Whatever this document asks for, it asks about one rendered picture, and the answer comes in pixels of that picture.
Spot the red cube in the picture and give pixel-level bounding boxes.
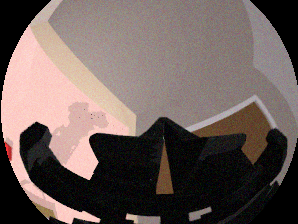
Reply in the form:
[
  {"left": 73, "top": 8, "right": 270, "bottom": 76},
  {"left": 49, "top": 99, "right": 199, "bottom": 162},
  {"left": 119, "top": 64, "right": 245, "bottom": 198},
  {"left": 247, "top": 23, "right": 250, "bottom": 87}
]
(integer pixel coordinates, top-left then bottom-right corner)
[{"left": 4, "top": 140, "right": 12, "bottom": 161}]

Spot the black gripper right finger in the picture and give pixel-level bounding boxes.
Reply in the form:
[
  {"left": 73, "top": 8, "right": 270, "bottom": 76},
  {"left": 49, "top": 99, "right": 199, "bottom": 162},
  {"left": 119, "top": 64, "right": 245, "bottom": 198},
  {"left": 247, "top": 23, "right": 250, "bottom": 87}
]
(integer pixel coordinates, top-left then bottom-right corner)
[{"left": 164, "top": 116, "right": 247, "bottom": 193}]

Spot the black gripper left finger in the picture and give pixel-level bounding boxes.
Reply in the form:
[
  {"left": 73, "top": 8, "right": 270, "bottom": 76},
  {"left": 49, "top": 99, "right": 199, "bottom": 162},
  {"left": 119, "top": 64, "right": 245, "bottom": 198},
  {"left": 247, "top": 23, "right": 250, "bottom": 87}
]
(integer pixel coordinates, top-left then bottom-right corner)
[{"left": 88, "top": 117, "right": 165, "bottom": 185}]

